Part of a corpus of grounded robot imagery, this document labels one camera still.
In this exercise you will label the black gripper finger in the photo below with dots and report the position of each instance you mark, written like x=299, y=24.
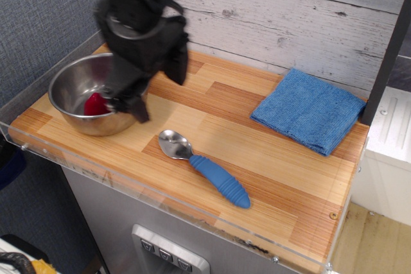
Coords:
x=131, y=102
x=176, y=64

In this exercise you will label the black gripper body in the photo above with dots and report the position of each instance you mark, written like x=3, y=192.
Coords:
x=142, y=32

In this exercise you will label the red toy strawberry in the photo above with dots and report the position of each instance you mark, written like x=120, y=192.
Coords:
x=95, y=105

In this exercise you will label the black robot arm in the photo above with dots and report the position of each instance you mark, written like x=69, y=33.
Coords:
x=145, y=37

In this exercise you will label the folded blue rag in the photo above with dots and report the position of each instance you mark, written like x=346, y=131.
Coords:
x=310, y=111

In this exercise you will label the stainless steel bowl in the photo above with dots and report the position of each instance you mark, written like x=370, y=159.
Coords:
x=101, y=94

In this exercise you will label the stainless steel cabinet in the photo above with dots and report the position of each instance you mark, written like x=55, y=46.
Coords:
x=231, y=239

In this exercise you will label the silver button control panel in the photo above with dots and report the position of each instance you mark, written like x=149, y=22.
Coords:
x=167, y=251

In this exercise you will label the yellow black object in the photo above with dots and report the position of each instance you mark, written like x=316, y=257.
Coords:
x=13, y=262

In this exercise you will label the white side cabinet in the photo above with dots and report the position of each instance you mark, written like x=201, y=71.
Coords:
x=382, y=184

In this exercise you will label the blue handled metal spoon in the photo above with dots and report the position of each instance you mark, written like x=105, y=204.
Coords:
x=175, y=146

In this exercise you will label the clear acrylic guard rail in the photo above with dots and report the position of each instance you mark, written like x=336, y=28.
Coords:
x=298, y=198

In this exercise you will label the dark grey right post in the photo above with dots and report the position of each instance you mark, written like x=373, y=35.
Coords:
x=389, y=59

